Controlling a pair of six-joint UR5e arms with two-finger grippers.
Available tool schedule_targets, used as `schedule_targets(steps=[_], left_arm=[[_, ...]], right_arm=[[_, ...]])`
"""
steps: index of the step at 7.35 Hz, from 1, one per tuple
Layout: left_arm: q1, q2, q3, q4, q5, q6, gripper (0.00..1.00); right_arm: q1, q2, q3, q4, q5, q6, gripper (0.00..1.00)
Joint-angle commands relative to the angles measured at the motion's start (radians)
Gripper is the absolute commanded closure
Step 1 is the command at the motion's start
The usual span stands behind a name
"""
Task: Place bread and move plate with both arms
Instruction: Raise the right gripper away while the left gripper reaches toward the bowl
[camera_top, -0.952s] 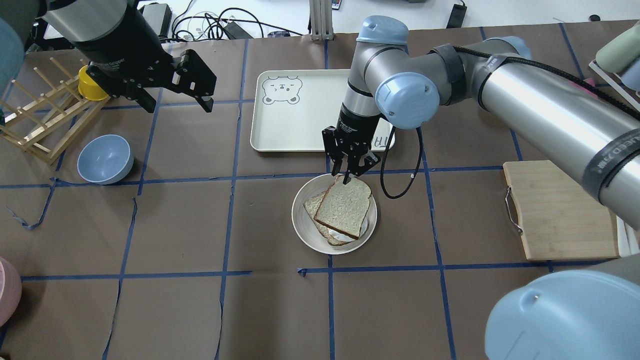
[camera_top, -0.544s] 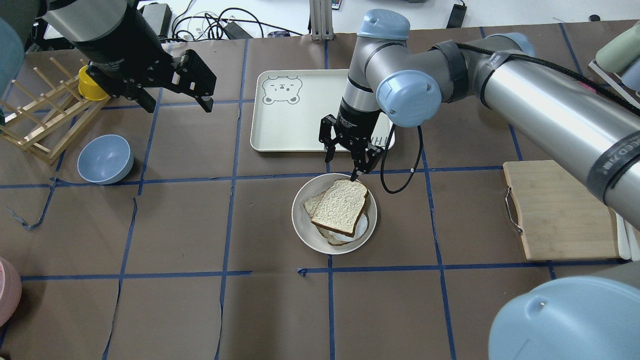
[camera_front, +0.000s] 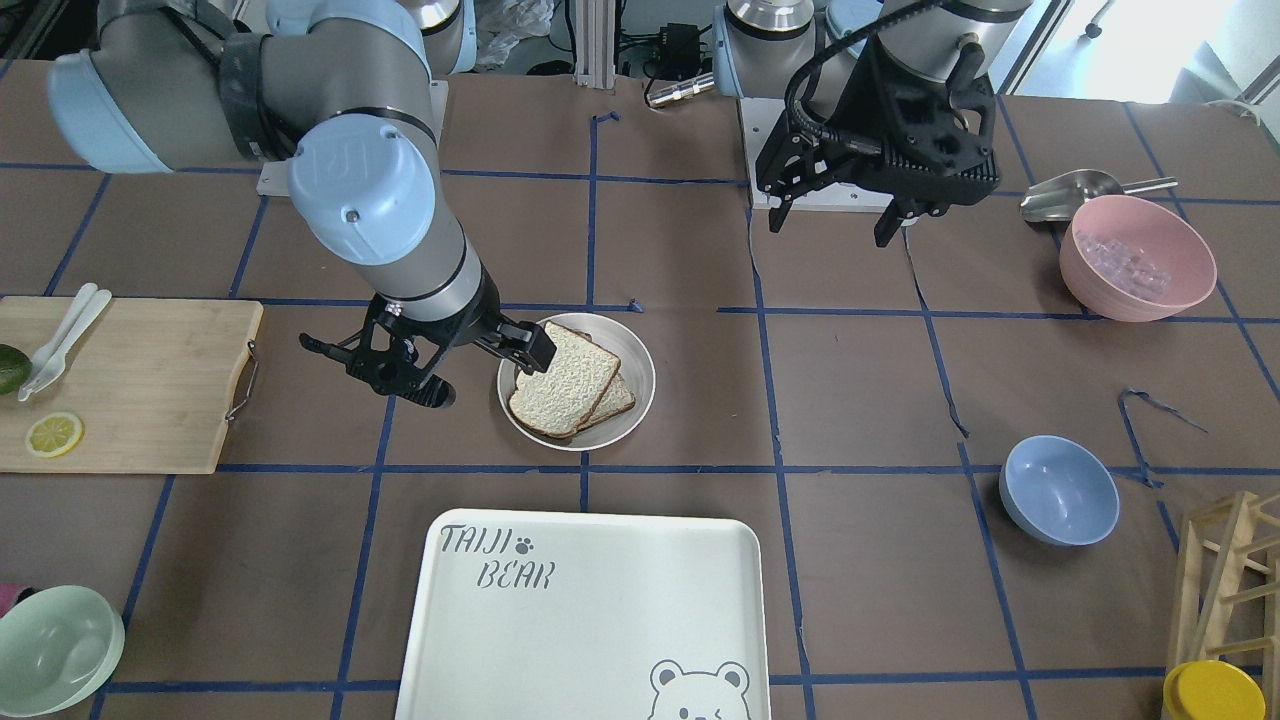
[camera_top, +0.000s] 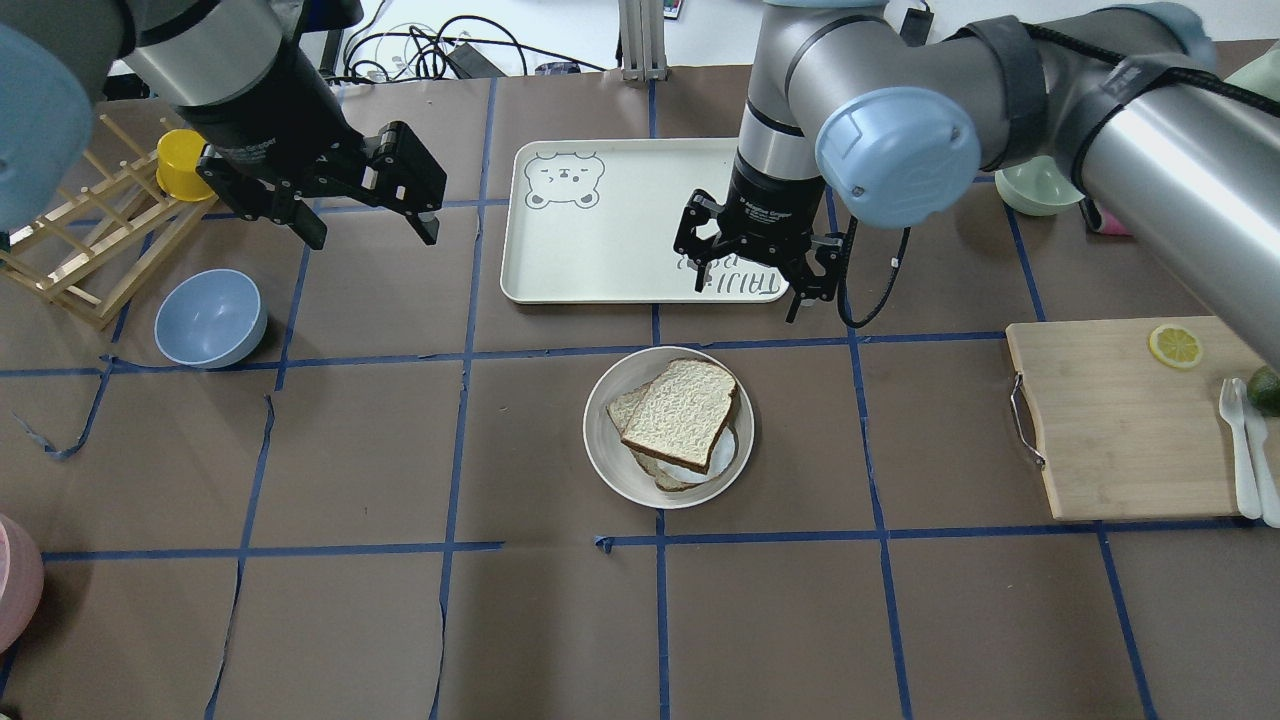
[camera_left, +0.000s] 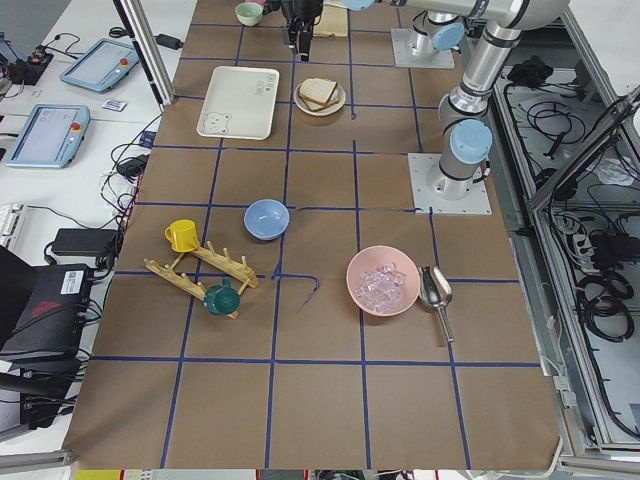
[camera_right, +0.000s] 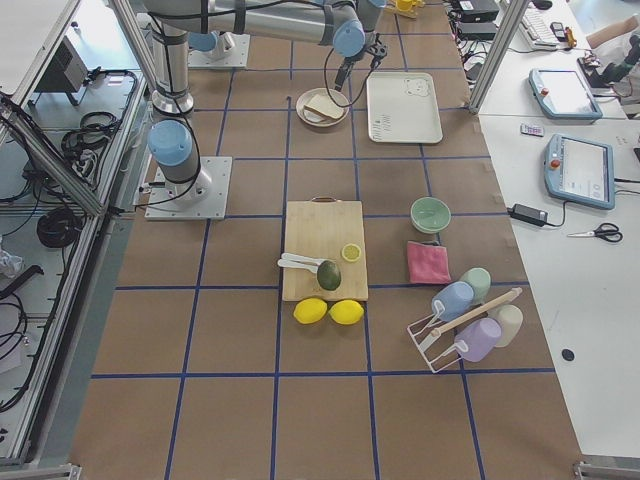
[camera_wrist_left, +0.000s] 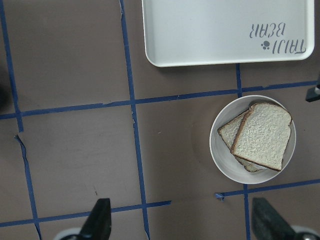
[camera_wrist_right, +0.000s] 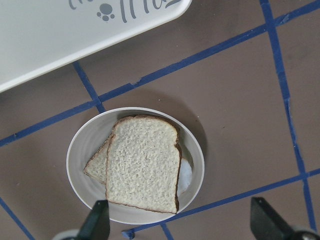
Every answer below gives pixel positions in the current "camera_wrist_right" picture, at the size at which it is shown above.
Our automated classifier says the white bear tray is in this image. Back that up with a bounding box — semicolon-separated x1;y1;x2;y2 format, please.
0;0;191;92

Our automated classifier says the fried egg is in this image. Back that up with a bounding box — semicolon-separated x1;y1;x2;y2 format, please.
177;158;192;196

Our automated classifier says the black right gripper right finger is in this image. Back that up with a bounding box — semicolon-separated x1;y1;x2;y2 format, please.
250;197;294;240

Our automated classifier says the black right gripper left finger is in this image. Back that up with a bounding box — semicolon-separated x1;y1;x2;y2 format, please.
77;200;110;240

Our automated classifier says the bread slice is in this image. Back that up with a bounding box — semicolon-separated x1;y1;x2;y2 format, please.
83;133;113;185
105;114;182;214

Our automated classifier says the white round plate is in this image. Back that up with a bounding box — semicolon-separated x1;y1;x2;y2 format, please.
66;107;205;225

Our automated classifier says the brown paper table cover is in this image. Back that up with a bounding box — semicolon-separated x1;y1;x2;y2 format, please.
0;0;320;240

